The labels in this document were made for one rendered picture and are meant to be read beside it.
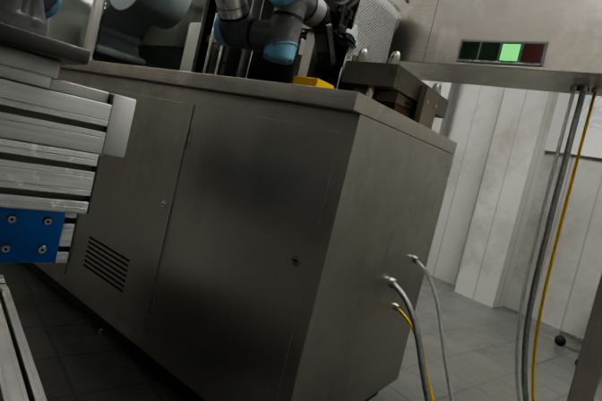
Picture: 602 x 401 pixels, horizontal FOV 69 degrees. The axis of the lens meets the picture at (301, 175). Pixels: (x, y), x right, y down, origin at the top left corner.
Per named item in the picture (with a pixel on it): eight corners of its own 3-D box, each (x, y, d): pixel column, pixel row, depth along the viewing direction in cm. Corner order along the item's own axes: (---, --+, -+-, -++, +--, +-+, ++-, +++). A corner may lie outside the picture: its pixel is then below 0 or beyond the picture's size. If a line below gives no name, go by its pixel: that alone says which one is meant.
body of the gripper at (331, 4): (356, 12, 120) (331, -6, 111) (348, 44, 121) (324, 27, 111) (332, 12, 125) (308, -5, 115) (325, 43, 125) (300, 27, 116)
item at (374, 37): (342, 68, 128) (357, 4, 127) (378, 89, 147) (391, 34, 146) (343, 68, 128) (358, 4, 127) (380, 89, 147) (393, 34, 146)
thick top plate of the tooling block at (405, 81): (340, 81, 122) (346, 60, 122) (399, 112, 154) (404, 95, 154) (392, 87, 112) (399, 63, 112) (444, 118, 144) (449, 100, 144)
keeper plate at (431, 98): (412, 123, 126) (421, 84, 125) (425, 129, 134) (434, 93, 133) (420, 123, 124) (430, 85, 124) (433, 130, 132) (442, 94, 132)
